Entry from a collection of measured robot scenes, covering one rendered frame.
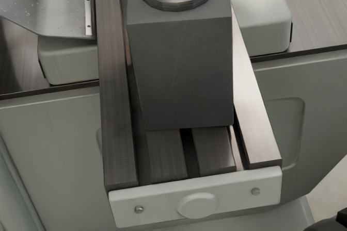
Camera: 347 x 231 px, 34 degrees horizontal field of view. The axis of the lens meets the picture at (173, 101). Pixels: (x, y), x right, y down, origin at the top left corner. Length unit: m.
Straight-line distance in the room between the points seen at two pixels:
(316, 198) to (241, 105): 1.10
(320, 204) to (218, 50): 1.24
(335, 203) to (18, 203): 0.98
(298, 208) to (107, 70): 0.88
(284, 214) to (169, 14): 1.03
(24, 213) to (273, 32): 0.72
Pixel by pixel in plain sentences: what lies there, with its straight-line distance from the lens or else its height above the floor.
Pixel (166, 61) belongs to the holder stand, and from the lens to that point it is 0.69.
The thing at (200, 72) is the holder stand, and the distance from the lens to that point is 0.70.
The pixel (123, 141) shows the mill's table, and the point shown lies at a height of 0.96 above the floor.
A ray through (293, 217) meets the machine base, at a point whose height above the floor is 0.20.
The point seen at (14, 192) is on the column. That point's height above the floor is 0.50.
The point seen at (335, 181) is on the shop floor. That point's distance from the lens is 1.92.
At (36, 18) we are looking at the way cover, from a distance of 1.08.
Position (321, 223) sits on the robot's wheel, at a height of 0.57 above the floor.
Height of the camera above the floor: 1.55
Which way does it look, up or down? 46 degrees down
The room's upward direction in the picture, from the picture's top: 7 degrees counter-clockwise
